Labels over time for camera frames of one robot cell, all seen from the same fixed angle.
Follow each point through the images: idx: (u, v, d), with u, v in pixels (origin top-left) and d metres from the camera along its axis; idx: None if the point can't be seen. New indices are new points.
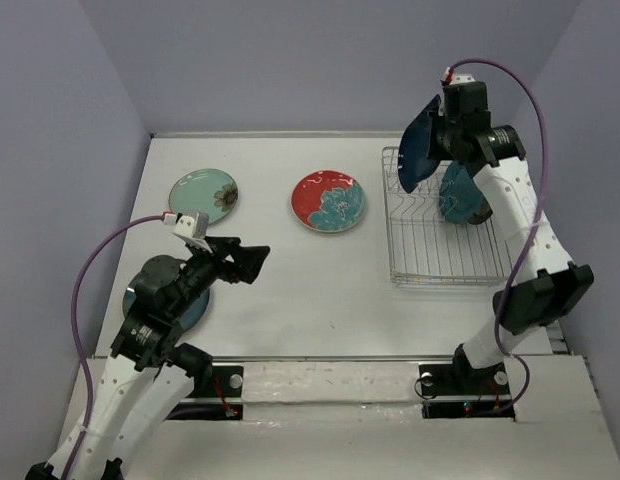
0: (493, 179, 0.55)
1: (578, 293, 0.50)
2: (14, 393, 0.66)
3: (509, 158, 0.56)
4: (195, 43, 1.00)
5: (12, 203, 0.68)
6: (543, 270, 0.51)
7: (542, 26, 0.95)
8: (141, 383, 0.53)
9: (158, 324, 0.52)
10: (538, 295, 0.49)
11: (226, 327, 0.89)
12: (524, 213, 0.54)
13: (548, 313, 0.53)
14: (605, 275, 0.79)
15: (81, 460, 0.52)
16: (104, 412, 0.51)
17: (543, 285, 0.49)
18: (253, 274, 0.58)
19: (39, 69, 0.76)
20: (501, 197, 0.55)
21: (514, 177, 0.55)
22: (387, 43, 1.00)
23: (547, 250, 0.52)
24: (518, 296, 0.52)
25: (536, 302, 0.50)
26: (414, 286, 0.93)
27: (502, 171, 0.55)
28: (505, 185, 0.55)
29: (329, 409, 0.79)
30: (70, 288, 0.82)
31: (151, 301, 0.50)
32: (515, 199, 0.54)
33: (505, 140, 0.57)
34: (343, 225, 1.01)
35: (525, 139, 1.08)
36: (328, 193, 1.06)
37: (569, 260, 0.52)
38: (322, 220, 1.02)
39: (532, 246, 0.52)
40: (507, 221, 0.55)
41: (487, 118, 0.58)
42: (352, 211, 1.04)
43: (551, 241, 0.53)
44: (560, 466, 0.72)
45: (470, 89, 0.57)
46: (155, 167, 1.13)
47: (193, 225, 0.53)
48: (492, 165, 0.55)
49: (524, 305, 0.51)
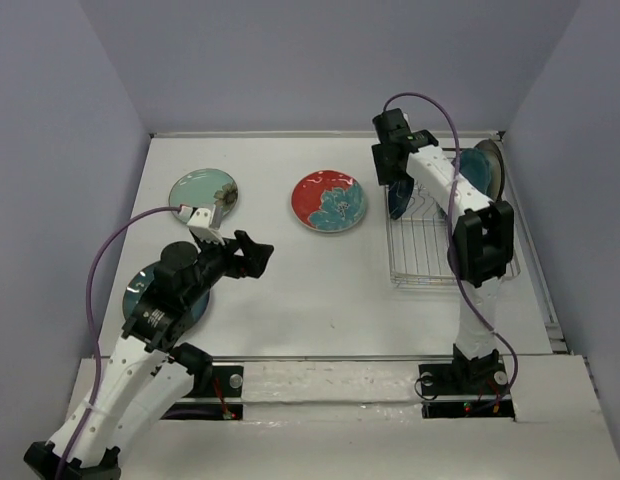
0: (416, 161, 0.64)
1: (506, 227, 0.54)
2: (13, 394, 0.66)
3: (427, 146, 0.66)
4: (194, 42, 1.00)
5: (11, 204, 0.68)
6: (469, 209, 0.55)
7: (542, 25, 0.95)
8: (149, 368, 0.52)
9: (170, 307, 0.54)
10: (469, 229, 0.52)
11: (226, 326, 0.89)
12: (444, 176, 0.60)
13: (494, 254, 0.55)
14: (607, 275, 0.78)
15: (84, 440, 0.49)
16: (112, 391, 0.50)
17: (471, 220, 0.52)
18: (259, 268, 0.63)
19: (39, 69, 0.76)
20: (426, 173, 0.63)
21: (432, 156, 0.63)
22: (387, 44, 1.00)
23: (470, 196, 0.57)
24: (458, 243, 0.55)
25: (470, 238, 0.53)
26: (414, 286, 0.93)
27: (422, 154, 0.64)
28: (426, 162, 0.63)
29: (329, 409, 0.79)
30: (69, 288, 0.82)
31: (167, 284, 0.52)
32: (435, 168, 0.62)
33: (421, 135, 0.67)
34: (343, 225, 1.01)
35: (525, 139, 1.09)
36: (328, 193, 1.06)
37: (489, 200, 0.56)
38: (321, 220, 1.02)
39: (455, 195, 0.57)
40: (438, 193, 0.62)
41: (408, 130, 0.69)
42: (352, 211, 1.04)
43: (471, 190, 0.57)
44: (559, 466, 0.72)
45: (389, 114, 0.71)
46: (155, 167, 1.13)
47: (211, 217, 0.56)
48: (413, 153, 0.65)
49: (465, 247, 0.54)
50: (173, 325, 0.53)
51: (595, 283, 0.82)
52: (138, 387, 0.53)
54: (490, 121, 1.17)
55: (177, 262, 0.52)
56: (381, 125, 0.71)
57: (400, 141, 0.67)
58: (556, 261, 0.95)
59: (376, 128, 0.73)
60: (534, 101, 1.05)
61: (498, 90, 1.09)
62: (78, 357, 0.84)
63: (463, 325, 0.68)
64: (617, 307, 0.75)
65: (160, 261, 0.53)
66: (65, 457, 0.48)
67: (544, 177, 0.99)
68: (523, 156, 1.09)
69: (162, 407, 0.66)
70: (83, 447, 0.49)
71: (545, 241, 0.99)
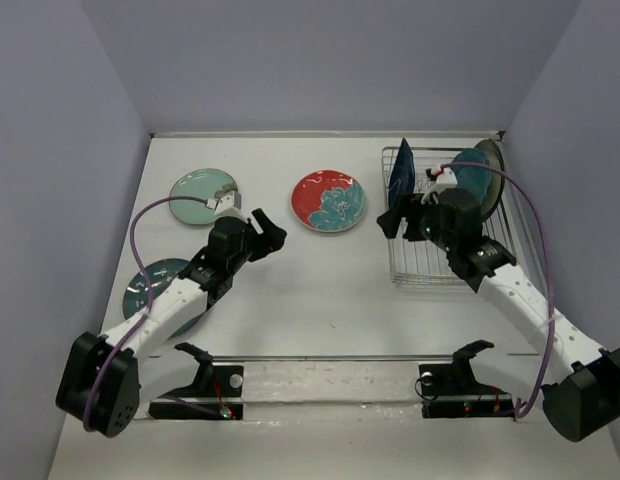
0: (494, 287, 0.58)
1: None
2: (14, 394, 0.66)
3: (503, 267, 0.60)
4: (195, 42, 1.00)
5: (11, 204, 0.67)
6: (577, 362, 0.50)
7: (543, 26, 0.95)
8: (193, 308, 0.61)
9: (217, 267, 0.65)
10: (584, 392, 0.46)
11: (227, 326, 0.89)
12: (537, 312, 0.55)
13: (607, 408, 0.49)
14: (607, 275, 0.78)
15: (137, 339, 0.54)
16: (167, 309, 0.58)
17: (584, 380, 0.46)
18: (280, 239, 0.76)
19: (40, 70, 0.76)
20: (508, 302, 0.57)
21: (513, 281, 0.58)
22: (387, 44, 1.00)
23: (573, 341, 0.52)
24: (567, 404, 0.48)
25: (586, 401, 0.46)
26: (413, 286, 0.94)
27: (501, 278, 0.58)
28: (508, 290, 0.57)
29: (329, 409, 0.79)
30: (68, 288, 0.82)
31: (221, 244, 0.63)
32: (521, 299, 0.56)
33: (494, 252, 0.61)
34: (343, 225, 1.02)
35: (525, 139, 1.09)
36: (328, 193, 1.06)
37: (598, 346, 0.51)
38: (322, 220, 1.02)
39: (555, 341, 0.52)
40: (525, 325, 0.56)
41: (479, 235, 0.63)
42: (352, 211, 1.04)
43: (573, 332, 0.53)
44: (559, 466, 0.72)
45: (466, 209, 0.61)
46: (155, 167, 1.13)
47: (232, 198, 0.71)
48: (489, 275, 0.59)
49: (574, 408, 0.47)
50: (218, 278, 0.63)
51: (596, 283, 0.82)
52: (177, 324, 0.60)
54: (490, 121, 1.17)
55: (230, 228, 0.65)
56: (453, 213, 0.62)
57: (470, 258, 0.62)
58: (556, 261, 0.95)
59: (444, 211, 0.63)
60: (535, 101, 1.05)
61: (498, 90, 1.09)
62: None
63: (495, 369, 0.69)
64: (617, 308, 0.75)
65: (216, 227, 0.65)
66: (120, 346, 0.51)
67: (544, 178, 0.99)
68: (523, 157, 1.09)
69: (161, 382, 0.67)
70: (136, 343, 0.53)
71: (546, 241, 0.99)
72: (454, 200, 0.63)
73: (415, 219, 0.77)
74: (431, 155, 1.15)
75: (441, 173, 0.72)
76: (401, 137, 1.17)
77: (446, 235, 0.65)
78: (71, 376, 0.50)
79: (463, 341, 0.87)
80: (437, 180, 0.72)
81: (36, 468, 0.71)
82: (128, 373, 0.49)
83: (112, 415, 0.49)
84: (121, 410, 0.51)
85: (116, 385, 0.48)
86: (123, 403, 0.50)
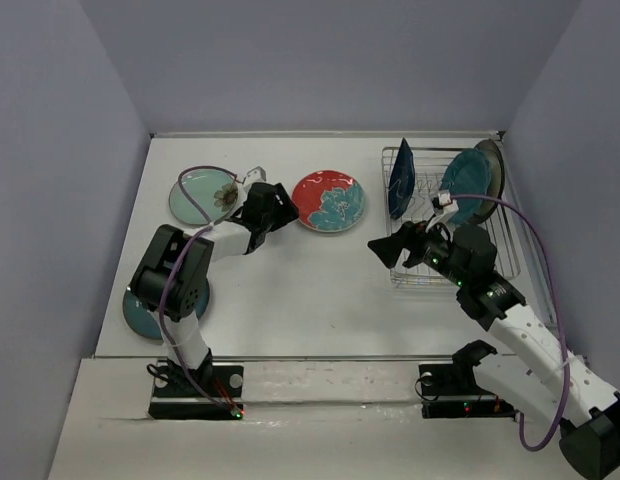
0: (506, 330, 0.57)
1: None
2: (15, 394, 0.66)
3: (514, 307, 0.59)
4: (195, 42, 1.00)
5: (11, 205, 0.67)
6: (595, 408, 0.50)
7: (543, 26, 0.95)
8: (236, 243, 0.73)
9: (254, 223, 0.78)
10: (604, 438, 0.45)
11: (226, 326, 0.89)
12: (550, 356, 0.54)
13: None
14: (608, 275, 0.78)
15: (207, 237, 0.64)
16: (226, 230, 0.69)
17: (601, 425, 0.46)
18: (292, 214, 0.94)
19: (39, 70, 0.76)
20: (521, 345, 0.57)
21: (525, 323, 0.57)
22: (387, 44, 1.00)
23: (588, 385, 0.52)
24: (583, 449, 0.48)
25: (605, 448, 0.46)
26: (411, 287, 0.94)
27: (512, 321, 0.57)
28: (520, 333, 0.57)
29: (329, 409, 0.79)
30: (67, 288, 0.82)
31: (258, 201, 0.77)
32: (535, 343, 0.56)
33: (503, 291, 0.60)
34: (343, 225, 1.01)
35: (524, 139, 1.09)
36: (328, 193, 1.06)
37: (613, 390, 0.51)
38: (321, 220, 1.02)
39: (570, 385, 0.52)
40: (537, 367, 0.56)
41: (489, 273, 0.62)
42: (352, 211, 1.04)
43: (588, 375, 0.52)
44: (559, 466, 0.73)
45: (481, 254, 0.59)
46: (155, 167, 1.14)
47: (259, 173, 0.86)
48: (500, 317, 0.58)
49: (594, 455, 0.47)
50: (257, 231, 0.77)
51: (595, 284, 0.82)
52: (222, 251, 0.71)
54: (490, 120, 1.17)
55: (264, 188, 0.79)
56: (469, 256, 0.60)
57: (481, 298, 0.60)
58: (557, 262, 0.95)
59: (458, 252, 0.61)
60: (535, 101, 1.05)
61: (498, 90, 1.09)
62: (78, 358, 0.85)
63: (499, 379, 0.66)
64: (618, 307, 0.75)
65: (254, 187, 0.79)
66: (197, 235, 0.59)
67: (544, 178, 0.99)
68: (523, 156, 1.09)
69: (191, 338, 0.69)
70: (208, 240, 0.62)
71: (546, 241, 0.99)
72: (472, 241, 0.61)
73: (421, 252, 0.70)
74: (431, 155, 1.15)
75: (448, 203, 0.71)
76: (401, 137, 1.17)
77: (456, 272, 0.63)
78: (152, 255, 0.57)
79: (463, 341, 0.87)
80: (443, 212, 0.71)
81: (36, 468, 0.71)
82: (207, 252, 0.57)
83: (183, 293, 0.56)
84: (189, 294, 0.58)
85: (195, 262, 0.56)
86: (193, 286, 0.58)
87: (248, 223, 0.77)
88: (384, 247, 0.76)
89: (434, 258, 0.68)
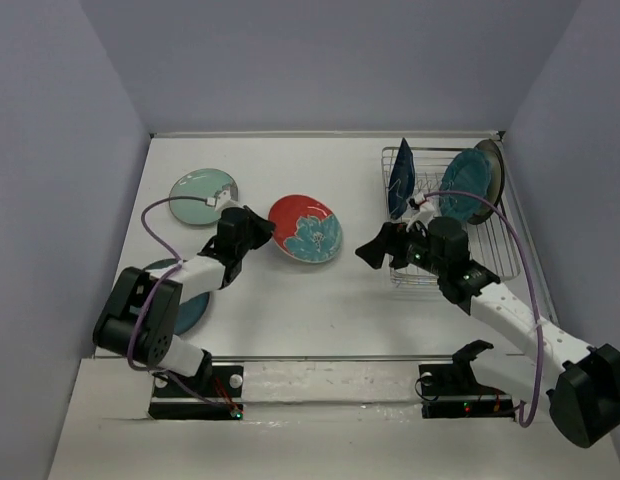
0: (482, 305, 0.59)
1: None
2: (15, 394, 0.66)
3: (489, 285, 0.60)
4: (194, 43, 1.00)
5: (10, 205, 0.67)
6: (568, 362, 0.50)
7: (543, 26, 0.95)
8: (215, 277, 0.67)
9: (228, 254, 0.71)
10: (579, 389, 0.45)
11: (226, 325, 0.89)
12: (523, 320, 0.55)
13: (611, 410, 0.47)
14: (607, 274, 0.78)
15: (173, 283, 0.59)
16: (200, 267, 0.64)
17: (577, 377, 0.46)
18: (270, 232, 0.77)
19: (39, 71, 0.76)
20: (496, 317, 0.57)
21: (499, 296, 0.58)
22: (387, 45, 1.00)
23: (562, 343, 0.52)
24: (567, 408, 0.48)
25: (582, 400, 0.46)
26: (408, 288, 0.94)
27: (486, 295, 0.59)
28: (494, 305, 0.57)
29: (329, 409, 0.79)
30: (67, 288, 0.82)
31: (230, 233, 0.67)
32: (509, 312, 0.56)
33: (480, 275, 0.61)
34: (319, 256, 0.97)
35: (524, 140, 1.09)
36: (303, 220, 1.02)
37: (586, 345, 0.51)
38: (297, 247, 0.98)
39: (544, 345, 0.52)
40: (515, 336, 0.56)
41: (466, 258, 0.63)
42: (328, 242, 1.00)
43: (561, 335, 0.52)
44: (559, 465, 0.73)
45: (454, 240, 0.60)
46: (156, 167, 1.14)
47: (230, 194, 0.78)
48: (476, 294, 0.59)
49: (575, 411, 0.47)
50: (231, 264, 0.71)
51: (594, 284, 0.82)
52: (201, 286, 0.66)
54: (490, 121, 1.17)
55: (235, 217, 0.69)
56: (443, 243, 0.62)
57: (459, 284, 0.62)
58: (557, 262, 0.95)
59: (435, 241, 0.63)
60: (534, 101, 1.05)
61: (498, 90, 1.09)
62: (78, 358, 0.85)
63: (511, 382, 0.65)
64: (617, 307, 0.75)
65: (223, 217, 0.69)
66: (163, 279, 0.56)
67: (544, 178, 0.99)
68: (523, 157, 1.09)
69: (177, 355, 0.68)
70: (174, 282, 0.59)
71: (546, 241, 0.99)
72: (444, 229, 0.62)
73: (403, 252, 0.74)
74: (431, 155, 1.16)
75: (423, 202, 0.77)
76: (400, 137, 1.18)
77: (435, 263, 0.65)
78: (115, 303, 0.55)
79: (463, 341, 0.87)
80: (419, 211, 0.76)
81: (36, 468, 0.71)
82: (172, 296, 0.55)
83: (150, 342, 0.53)
84: (158, 338, 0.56)
85: (161, 308, 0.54)
86: (161, 332, 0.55)
87: (222, 255, 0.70)
88: (370, 253, 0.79)
89: (416, 254, 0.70)
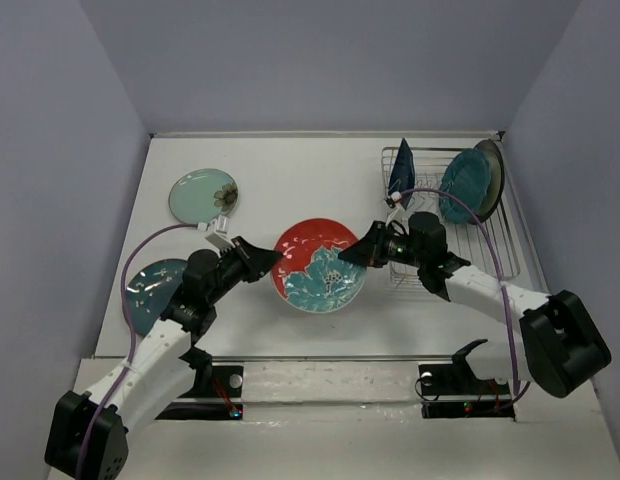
0: (455, 285, 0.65)
1: (583, 320, 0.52)
2: (14, 394, 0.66)
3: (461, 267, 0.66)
4: (194, 43, 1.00)
5: (10, 204, 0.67)
6: (528, 309, 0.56)
7: (543, 25, 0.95)
8: (178, 349, 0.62)
9: (199, 304, 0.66)
10: (538, 330, 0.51)
11: (226, 326, 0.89)
12: (489, 286, 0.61)
13: (582, 353, 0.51)
14: (607, 275, 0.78)
15: (120, 393, 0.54)
16: (150, 355, 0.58)
17: (536, 321, 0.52)
18: (258, 274, 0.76)
19: (38, 71, 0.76)
20: (467, 291, 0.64)
21: (469, 274, 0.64)
22: (387, 44, 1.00)
23: (523, 297, 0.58)
24: (539, 356, 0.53)
25: (545, 341, 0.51)
26: (408, 288, 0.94)
27: (458, 275, 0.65)
28: (464, 280, 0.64)
29: (329, 410, 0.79)
30: (66, 288, 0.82)
31: (196, 285, 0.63)
32: (477, 284, 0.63)
33: (454, 264, 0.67)
34: (320, 303, 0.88)
35: (523, 139, 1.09)
36: (324, 254, 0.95)
37: (544, 296, 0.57)
38: (301, 285, 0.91)
39: (509, 301, 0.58)
40: (485, 304, 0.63)
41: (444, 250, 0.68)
42: (339, 288, 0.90)
43: (522, 292, 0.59)
44: (560, 465, 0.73)
45: (432, 233, 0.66)
46: (155, 167, 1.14)
47: (219, 224, 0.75)
48: (449, 277, 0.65)
49: (542, 354, 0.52)
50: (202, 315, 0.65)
51: (594, 284, 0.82)
52: (165, 364, 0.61)
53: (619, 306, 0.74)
54: (490, 121, 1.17)
55: (203, 268, 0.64)
56: (422, 238, 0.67)
57: (435, 273, 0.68)
58: (557, 262, 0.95)
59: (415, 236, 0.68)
60: (534, 101, 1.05)
61: (498, 90, 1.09)
62: (77, 358, 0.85)
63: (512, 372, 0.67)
64: (616, 307, 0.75)
65: (190, 266, 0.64)
66: (102, 406, 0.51)
67: (544, 178, 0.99)
68: (522, 156, 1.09)
69: (160, 405, 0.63)
70: (119, 400, 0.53)
71: (546, 241, 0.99)
72: (423, 223, 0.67)
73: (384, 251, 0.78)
74: (431, 155, 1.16)
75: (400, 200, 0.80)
76: (400, 137, 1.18)
77: (416, 255, 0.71)
78: (59, 432, 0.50)
79: (462, 340, 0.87)
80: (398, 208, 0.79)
81: (36, 469, 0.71)
82: (112, 432, 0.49)
83: (101, 470, 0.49)
84: (109, 461, 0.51)
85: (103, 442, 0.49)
86: (113, 453, 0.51)
87: (192, 305, 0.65)
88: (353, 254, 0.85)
89: (398, 248, 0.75)
